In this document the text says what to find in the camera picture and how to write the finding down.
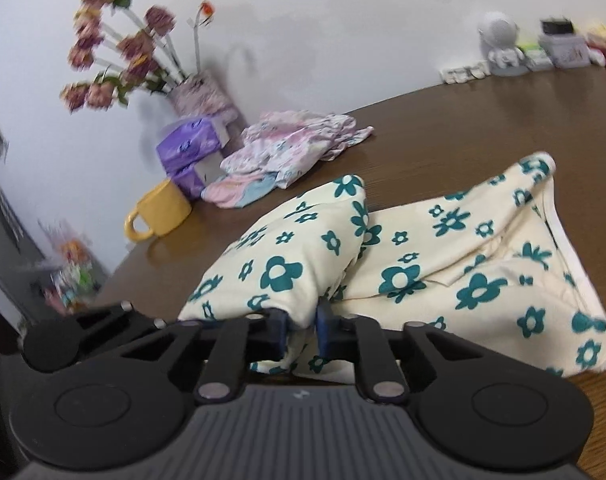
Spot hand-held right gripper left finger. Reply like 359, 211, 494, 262
120, 309, 288, 403

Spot storage cart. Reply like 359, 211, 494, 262
30, 219, 104, 317

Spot white robot speaker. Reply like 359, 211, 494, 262
477, 11, 530, 78

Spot dried rose bouquet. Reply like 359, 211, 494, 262
59, 0, 217, 113

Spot cream green-flowered garment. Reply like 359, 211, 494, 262
178, 151, 606, 380

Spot pink and blue garment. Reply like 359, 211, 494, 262
201, 170, 280, 210

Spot purple fuzzy vase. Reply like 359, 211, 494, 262
169, 71, 240, 123

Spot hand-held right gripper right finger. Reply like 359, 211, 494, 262
315, 300, 486, 403

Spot pink floral garment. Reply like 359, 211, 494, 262
220, 111, 375, 189

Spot purple tissue pack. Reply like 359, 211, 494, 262
156, 116, 230, 171
173, 152, 226, 200

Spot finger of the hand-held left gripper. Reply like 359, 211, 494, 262
75, 301, 171, 356

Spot yellow mug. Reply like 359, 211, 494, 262
124, 178, 192, 244

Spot green and white packets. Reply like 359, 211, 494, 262
520, 42, 554, 72

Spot black charger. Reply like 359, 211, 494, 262
541, 16, 574, 37

